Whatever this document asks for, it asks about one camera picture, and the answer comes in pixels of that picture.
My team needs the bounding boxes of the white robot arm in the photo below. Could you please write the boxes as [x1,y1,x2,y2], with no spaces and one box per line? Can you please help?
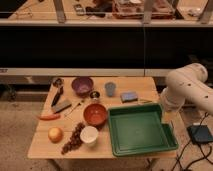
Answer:
[159,63,213,116]

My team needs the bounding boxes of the green plastic tray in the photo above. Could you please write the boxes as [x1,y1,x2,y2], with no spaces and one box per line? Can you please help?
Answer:
[108,103,178,157]

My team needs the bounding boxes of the blue plastic cup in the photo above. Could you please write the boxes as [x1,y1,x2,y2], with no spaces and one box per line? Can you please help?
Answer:
[105,82,116,97]

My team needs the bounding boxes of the blue sponge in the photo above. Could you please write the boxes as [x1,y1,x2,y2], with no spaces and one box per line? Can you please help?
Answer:
[121,92,138,103]

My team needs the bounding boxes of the purple bowl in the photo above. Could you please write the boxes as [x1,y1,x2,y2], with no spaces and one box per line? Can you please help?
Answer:
[71,77,94,94]

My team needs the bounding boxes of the orange-brown bowl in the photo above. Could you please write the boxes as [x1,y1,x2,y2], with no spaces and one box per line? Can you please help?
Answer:
[83,104,108,127]

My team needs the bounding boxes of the thin metal skewer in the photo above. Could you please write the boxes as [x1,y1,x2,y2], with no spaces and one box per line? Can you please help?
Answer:
[64,101,83,117]

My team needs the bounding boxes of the wooden table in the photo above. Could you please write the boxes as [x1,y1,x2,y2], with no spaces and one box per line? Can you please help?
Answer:
[28,77,158,159]

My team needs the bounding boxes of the white cup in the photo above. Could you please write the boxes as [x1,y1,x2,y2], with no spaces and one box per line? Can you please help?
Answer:
[80,126,99,146]

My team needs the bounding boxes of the bunch of dark grapes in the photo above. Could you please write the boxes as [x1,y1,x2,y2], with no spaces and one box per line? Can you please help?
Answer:
[61,122,85,155]

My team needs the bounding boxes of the yellow apple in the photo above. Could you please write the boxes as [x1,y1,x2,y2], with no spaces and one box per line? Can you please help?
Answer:
[48,127,63,143]

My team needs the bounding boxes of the black power box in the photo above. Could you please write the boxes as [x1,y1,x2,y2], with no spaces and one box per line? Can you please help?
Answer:
[187,125,213,144]

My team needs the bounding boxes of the black handled knife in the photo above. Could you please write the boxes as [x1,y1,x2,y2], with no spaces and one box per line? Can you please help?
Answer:
[51,87,63,107]

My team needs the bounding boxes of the black cable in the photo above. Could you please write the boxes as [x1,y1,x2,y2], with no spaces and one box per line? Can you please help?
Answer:
[171,113,213,171]

